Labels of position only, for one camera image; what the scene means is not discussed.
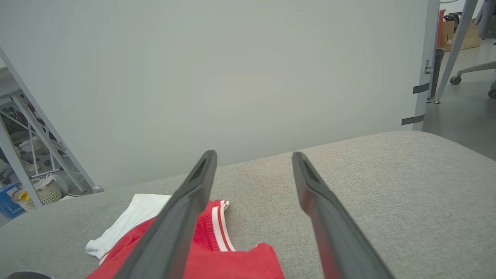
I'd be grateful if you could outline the red basketball jersey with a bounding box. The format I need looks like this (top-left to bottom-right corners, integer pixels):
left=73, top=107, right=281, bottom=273
left=85, top=193, right=285, bottom=279

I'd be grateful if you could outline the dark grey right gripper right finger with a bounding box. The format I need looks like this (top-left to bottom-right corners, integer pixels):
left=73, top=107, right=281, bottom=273
left=292, top=152, right=395, bottom=279

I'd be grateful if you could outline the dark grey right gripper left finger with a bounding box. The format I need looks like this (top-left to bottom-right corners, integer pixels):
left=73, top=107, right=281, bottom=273
left=114, top=150, right=217, bottom=279

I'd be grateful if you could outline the blue box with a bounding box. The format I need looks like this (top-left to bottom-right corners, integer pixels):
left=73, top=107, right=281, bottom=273
left=0, top=183, right=24, bottom=218

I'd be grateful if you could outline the white laundry basket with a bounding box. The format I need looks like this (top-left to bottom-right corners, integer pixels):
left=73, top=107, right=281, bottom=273
left=15, top=182, right=63, bottom=211

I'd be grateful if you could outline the light grey partition panel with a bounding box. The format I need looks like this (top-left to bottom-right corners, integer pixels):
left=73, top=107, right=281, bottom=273
left=0, top=0, right=440, bottom=192

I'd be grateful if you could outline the white metal frame rack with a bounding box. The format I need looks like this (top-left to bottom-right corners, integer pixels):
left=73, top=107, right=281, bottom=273
left=0, top=46, right=103, bottom=208

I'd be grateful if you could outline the grey office chair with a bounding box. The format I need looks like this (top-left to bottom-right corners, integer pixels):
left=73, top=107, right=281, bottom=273
left=449, top=0, right=496, bottom=99

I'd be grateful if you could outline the brown cardboard box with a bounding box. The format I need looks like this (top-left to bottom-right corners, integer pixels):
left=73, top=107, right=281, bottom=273
left=442, top=19, right=483, bottom=52

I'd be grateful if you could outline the black trash bin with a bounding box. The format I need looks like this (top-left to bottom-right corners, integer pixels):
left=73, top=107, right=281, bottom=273
left=431, top=47, right=446, bottom=97

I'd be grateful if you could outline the grey slanted table leg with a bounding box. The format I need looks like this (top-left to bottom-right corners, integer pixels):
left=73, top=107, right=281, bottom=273
left=433, top=0, right=479, bottom=104

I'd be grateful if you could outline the red post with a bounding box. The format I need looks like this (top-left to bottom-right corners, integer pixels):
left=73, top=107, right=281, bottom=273
left=437, top=9, right=446, bottom=48

